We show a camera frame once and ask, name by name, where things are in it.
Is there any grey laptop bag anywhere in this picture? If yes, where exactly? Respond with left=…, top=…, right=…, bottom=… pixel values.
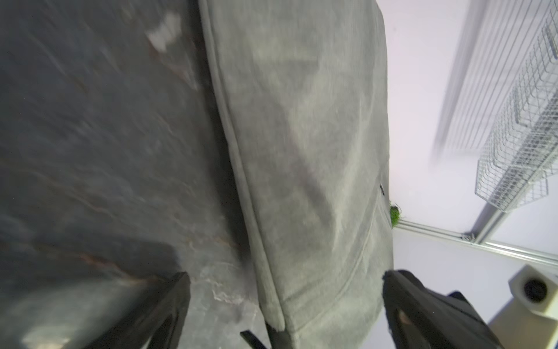
left=199, top=1, right=393, bottom=348

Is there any rear artificial grass roll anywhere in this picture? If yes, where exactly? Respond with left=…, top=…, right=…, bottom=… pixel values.
left=389, top=204, right=402, bottom=227

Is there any white wire wall rack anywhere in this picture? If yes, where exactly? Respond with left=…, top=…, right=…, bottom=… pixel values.
left=434, top=1, right=557, bottom=212

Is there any aluminium frame rail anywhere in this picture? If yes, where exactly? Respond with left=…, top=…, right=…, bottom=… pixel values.
left=396, top=205, right=557, bottom=268

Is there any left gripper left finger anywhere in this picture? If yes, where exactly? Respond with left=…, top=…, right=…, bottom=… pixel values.
left=87, top=272, right=190, bottom=348

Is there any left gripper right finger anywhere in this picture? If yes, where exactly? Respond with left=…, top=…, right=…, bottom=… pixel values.
left=382, top=270, right=503, bottom=348

